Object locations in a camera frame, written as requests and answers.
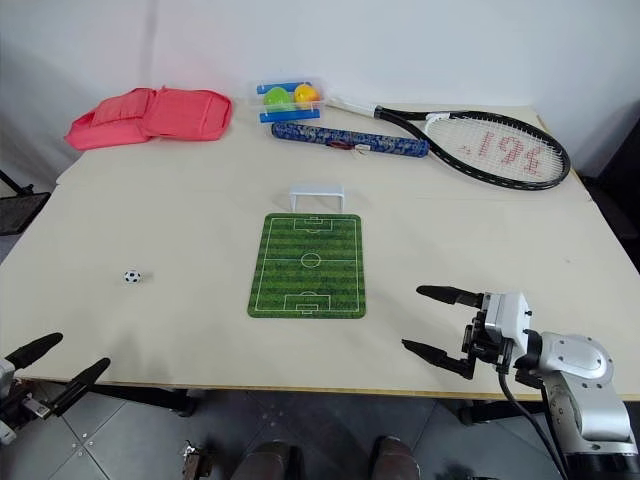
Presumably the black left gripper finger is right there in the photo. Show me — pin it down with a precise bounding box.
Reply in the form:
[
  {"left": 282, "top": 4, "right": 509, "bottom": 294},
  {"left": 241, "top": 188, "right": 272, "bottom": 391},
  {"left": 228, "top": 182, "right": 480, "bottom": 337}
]
[
  {"left": 1, "top": 333, "right": 64, "bottom": 369},
  {"left": 45, "top": 357, "right": 112, "bottom": 417}
]

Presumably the green plastic ball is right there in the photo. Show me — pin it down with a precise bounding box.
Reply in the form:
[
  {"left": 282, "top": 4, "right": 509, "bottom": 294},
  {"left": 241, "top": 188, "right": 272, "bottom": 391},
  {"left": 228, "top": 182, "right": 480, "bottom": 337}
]
[{"left": 263, "top": 86, "right": 291, "bottom": 110}]

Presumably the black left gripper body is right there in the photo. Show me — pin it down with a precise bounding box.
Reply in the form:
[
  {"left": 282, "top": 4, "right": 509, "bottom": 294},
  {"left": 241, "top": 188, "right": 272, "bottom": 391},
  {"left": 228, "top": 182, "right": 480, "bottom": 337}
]
[{"left": 0, "top": 379, "right": 52, "bottom": 432}]

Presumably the yellow plastic ball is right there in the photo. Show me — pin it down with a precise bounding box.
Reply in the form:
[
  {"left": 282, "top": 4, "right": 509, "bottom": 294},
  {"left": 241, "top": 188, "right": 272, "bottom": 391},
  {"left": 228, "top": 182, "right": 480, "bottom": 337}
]
[{"left": 293, "top": 83, "right": 321, "bottom": 107}]

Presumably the red tassel with tag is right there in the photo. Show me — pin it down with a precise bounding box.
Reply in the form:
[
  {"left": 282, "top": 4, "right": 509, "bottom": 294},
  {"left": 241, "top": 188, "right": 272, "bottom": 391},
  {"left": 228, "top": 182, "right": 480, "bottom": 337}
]
[{"left": 327, "top": 141, "right": 372, "bottom": 155}]

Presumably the black mesh stand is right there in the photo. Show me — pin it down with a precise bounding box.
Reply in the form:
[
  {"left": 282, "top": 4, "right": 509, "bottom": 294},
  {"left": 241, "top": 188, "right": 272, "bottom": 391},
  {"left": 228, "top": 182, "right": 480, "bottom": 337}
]
[{"left": 0, "top": 169, "right": 52, "bottom": 237}]

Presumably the dark rounded shape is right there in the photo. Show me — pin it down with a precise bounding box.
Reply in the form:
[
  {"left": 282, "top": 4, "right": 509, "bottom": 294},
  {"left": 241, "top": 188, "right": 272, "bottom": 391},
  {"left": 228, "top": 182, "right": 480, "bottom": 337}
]
[
  {"left": 233, "top": 439, "right": 304, "bottom": 480},
  {"left": 369, "top": 435, "right": 419, "bottom": 480}
]

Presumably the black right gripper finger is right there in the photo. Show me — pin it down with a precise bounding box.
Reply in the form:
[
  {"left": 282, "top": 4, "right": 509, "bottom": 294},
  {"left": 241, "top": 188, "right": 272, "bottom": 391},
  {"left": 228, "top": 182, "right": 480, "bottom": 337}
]
[
  {"left": 401, "top": 339, "right": 474, "bottom": 380},
  {"left": 416, "top": 285, "right": 485, "bottom": 308}
]

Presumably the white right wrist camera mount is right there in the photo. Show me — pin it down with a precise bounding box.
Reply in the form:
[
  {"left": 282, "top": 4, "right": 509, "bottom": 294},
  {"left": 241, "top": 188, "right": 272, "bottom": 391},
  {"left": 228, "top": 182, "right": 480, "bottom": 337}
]
[{"left": 481, "top": 291, "right": 534, "bottom": 357}]

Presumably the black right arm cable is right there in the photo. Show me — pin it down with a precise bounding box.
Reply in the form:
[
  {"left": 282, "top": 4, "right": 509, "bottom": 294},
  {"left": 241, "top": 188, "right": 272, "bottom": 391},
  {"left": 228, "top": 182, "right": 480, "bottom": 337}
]
[{"left": 496, "top": 367, "right": 574, "bottom": 480}]

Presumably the black furniture piece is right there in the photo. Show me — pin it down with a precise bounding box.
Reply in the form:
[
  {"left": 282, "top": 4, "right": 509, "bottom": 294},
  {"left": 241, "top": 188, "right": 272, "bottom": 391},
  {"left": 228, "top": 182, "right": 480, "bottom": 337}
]
[{"left": 574, "top": 99, "right": 640, "bottom": 276}]

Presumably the pink fabric bag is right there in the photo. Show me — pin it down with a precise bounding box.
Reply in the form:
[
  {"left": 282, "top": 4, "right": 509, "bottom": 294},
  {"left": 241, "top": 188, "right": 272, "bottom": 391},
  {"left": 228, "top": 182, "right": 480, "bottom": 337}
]
[{"left": 64, "top": 86, "right": 235, "bottom": 151}]

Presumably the white miniature goal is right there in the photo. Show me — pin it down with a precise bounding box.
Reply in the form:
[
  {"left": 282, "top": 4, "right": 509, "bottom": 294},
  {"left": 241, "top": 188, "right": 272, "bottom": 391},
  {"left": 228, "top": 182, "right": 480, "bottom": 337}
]
[{"left": 289, "top": 184, "right": 347, "bottom": 213}]

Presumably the green soccer field mat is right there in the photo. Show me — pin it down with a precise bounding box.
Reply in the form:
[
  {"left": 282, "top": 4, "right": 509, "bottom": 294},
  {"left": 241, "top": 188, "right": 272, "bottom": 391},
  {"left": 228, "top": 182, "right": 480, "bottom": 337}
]
[{"left": 247, "top": 212, "right": 370, "bottom": 320}]

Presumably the clear box with blue bars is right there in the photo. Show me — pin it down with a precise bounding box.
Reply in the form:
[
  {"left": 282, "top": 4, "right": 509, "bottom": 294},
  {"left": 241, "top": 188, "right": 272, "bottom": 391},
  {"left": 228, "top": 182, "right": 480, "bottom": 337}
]
[{"left": 249, "top": 78, "right": 329, "bottom": 124}]

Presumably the blue patterned scroll tube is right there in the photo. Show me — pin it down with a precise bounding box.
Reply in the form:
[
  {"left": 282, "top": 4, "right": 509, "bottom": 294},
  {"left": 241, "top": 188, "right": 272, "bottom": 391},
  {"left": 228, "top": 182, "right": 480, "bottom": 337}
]
[{"left": 271, "top": 123, "right": 431, "bottom": 160}]

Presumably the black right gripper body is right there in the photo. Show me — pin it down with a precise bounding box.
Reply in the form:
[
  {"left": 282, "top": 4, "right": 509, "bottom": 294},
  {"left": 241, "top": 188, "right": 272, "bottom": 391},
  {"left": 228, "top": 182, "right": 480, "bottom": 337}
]
[{"left": 461, "top": 294, "right": 517, "bottom": 381}]

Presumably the black tennis racket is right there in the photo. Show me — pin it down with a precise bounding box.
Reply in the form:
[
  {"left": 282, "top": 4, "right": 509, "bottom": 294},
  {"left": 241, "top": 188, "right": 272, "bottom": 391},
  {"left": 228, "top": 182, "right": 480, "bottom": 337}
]
[{"left": 324, "top": 97, "right": 572, "bottom": 192}]

